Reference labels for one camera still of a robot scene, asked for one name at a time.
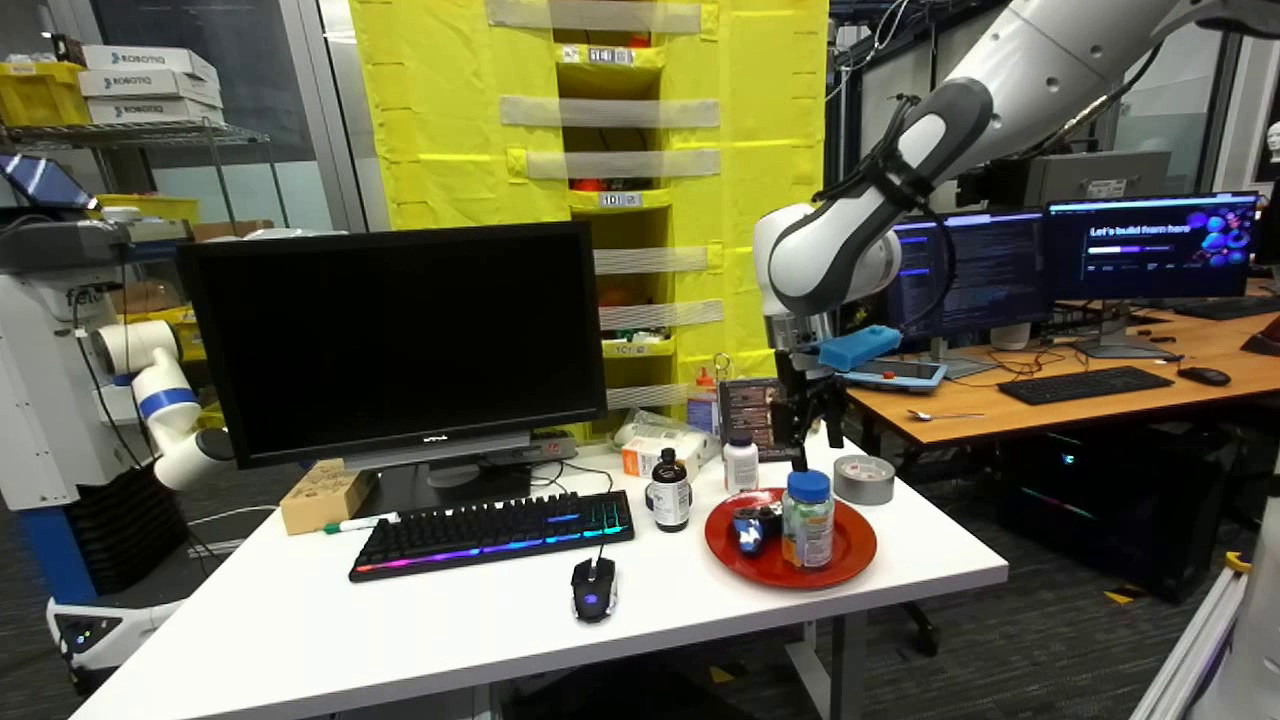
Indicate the white blue mobile robot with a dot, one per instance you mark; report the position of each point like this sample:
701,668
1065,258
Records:
42,400

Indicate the white marker pen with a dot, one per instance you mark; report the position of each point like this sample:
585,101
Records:
360,524

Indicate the small blue screen tablet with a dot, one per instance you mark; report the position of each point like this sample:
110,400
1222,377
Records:
42,182

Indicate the grey metal rail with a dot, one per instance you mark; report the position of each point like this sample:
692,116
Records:
1192,642

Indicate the yellow shelf unit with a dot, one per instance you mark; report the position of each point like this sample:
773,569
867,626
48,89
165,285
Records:
442,133

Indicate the black computer mouse blue light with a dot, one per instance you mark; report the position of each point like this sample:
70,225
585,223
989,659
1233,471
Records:
593,585

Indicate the plain black mouse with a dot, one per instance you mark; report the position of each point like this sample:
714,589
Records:
1204,377

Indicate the orange red plate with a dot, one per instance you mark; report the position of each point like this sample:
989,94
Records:
853,554

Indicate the yellow storage bin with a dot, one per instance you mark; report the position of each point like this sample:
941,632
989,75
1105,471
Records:
42,96

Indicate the light blue teach pendant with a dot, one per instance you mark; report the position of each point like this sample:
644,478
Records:
912,382

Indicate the wooden desk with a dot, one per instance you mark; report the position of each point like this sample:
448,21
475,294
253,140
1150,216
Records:
960,404

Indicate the dark picture frame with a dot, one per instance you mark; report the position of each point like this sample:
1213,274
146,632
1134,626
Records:
748,414

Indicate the clear bottle orange cap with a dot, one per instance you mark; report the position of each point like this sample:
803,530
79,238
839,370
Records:
706,404

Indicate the black computer monitor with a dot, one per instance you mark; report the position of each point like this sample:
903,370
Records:
401,334

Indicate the plain black keyboard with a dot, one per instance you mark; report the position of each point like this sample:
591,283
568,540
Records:
1081,386

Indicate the small cardboard box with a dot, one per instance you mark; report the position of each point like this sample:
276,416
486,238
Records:
322,499

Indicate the white cardboard box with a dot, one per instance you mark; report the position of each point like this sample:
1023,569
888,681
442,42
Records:
151,69
156,112

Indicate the black white toy game controller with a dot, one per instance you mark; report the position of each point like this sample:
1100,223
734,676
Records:
753,530

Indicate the clear container with blue lid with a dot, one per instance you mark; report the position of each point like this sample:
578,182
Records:
811,524

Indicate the grey duct tape roll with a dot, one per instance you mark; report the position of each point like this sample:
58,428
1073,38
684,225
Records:
867,490

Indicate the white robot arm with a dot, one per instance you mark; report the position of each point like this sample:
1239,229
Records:
1043,53

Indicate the white carton box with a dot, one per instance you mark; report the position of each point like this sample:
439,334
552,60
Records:
654,435

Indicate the monitor with dark code screen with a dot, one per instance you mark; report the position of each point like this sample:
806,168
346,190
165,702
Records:
980,274

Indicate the black backlit keyboard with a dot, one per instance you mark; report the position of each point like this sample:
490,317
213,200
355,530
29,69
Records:
493,530

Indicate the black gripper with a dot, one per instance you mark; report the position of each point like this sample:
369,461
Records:
811,386

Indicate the grey monitor back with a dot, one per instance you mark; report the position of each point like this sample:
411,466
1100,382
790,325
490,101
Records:
1097,179

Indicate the black computer tower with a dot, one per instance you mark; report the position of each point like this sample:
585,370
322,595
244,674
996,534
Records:
1123,503

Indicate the brown bottle white label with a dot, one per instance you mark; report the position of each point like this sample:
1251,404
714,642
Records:
671,503

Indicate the monitor with purple screen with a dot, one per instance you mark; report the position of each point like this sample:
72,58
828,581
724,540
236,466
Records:
1153,245

